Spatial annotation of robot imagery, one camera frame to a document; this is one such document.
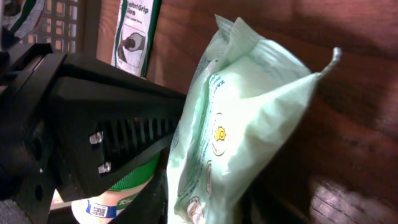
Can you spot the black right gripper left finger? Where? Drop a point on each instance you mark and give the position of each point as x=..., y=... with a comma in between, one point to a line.
x=150, y=206

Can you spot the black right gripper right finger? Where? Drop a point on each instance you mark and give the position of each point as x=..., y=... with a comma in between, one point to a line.
x=258, y=205

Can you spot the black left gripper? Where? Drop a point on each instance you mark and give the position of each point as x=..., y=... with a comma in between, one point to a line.
x=27, y=182

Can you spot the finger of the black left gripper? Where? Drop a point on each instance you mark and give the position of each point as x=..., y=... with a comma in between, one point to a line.
x=106, y=123

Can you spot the green lid jar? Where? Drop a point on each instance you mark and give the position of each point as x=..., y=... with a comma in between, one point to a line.
x=105, y=207

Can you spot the green white packet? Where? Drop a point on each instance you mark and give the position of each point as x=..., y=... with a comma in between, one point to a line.
x=135, y=31

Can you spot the light teal wipes pack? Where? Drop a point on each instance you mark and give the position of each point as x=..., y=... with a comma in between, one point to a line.
x=246, y=98

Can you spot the grey plastic mesh basket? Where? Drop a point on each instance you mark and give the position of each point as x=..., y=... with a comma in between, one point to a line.
x=70, y=26

